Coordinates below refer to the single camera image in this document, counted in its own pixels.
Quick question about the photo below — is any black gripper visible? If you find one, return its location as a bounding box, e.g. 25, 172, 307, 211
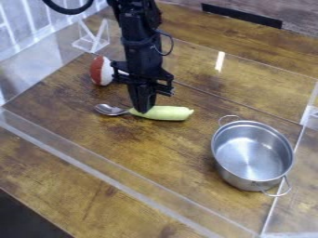
111, 38, 174, 113

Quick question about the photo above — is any red white toy mushroom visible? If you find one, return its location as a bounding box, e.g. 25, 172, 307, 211
89, 56, 113, 86

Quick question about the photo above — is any green handled metal spoon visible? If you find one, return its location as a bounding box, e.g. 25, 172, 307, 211
95, 104, 194, 121

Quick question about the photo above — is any black cable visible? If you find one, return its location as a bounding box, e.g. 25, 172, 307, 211
41, 0, 96, 16

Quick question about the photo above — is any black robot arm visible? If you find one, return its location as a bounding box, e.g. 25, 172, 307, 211
107, 0, 174, 113

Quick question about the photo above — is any stainless steel pot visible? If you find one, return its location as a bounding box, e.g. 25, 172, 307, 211
211, 115, 294, 197

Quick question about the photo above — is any black strip on table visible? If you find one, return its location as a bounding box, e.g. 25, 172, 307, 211
202, 3, 283, 29

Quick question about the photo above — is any clear acrylic enclosure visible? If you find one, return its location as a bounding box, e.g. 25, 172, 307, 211
0, 5, 318, 238

